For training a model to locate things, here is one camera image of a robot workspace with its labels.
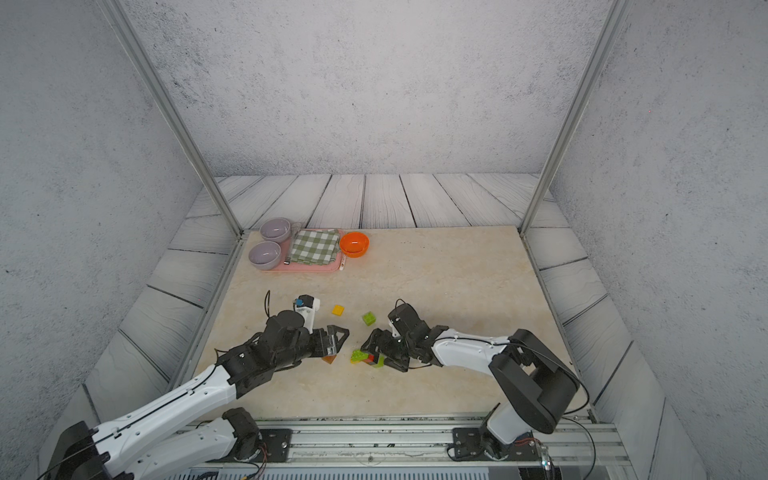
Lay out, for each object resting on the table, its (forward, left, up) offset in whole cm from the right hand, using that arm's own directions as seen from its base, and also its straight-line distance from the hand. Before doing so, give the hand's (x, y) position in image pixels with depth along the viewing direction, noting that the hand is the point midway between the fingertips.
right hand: (371, 357), depth 82 cm
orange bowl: (+43, +9, -2) cm, 44 cm away
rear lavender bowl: (+51, +41, -1) cm, 65 cm away
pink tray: (+36, +34, -4) cm, 49 cm away
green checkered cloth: (+44, +24, -4) cm, 50 cm away
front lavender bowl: (+39, +42, -2) cm, 57 cm away
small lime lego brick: (+13, +2, -4) cm, 14 cm away
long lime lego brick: (+1, +4, -1) cm, 4 cm away
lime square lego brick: (0, -3, -3) cm, 4 cm away
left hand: (+2, +6, +9) cm, 11 cm away
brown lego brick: (+1, +12, -4) cm, 13 cm away
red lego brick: (0, 0, -1) cm, 1 cm away
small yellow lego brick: (+18, +12, -6) cm, 22 cm away
